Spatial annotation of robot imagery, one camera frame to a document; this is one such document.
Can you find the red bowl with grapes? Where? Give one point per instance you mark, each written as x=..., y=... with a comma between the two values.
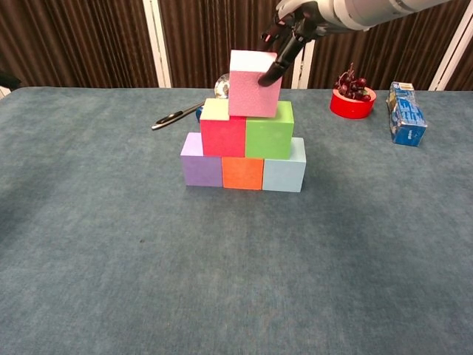
x=349, y=109

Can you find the blue-grey table cloth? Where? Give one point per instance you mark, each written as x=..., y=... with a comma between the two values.
x=236, y=277

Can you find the blue plastic packet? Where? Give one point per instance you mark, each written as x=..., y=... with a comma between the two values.
x=406, y=118

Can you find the green foam cube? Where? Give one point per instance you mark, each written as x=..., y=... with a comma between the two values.
x=268, y=140

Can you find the orange cube with yellow face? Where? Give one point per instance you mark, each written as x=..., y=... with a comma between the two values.
x=242, y=174

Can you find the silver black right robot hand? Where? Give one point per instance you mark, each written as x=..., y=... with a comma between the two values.
x=310, y=20

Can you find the pink cube with white face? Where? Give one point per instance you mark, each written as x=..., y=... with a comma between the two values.
x=251, y=100

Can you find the purple foam cube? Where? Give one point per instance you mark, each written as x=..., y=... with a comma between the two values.
x=201, y=172

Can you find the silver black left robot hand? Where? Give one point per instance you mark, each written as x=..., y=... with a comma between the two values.
x=7, y=79

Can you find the light blue foam cube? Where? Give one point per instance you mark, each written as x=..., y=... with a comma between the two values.
x=282, y=175

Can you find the blue spray bottle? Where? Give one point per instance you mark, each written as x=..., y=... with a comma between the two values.
x=199, y=112

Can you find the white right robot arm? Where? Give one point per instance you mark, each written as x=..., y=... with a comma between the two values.
x=369, y=13

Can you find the red cube with beige face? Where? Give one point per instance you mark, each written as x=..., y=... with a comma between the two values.
x=223, y=138

